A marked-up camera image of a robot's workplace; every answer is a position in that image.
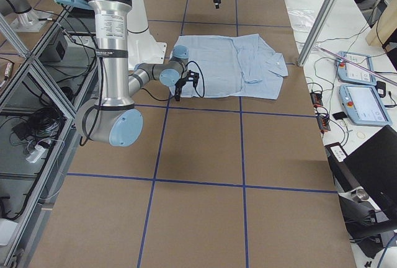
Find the clear plastic bag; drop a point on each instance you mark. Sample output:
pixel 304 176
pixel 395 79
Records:
pixel 302 19

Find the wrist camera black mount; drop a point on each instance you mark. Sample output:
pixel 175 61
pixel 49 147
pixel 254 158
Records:
pixel 193 77

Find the white camera mast pedestal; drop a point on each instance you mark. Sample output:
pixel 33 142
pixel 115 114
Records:
pixel 142 46

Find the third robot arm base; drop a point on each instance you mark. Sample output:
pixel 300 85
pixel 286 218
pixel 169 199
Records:
pixel 27 18

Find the blue teach pendant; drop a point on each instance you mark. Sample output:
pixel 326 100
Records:
pixel 349 73
pixel 363 105

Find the white power strip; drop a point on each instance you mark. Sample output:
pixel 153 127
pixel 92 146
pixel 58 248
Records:
pixel 36 154

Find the light blue button-up shirt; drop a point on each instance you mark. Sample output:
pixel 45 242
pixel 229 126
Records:
pixel 234 66

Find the upper blue teach pendant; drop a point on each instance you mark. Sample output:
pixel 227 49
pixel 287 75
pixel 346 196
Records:
pixel 349 73

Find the black laptop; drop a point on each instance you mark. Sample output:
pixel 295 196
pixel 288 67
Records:
pixel 367 176

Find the lower blue teach pendant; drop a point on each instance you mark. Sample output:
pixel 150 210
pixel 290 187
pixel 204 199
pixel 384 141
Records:
pixel 363 105

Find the aluminium frame post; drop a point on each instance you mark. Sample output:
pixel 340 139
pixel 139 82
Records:
pixel 315 31

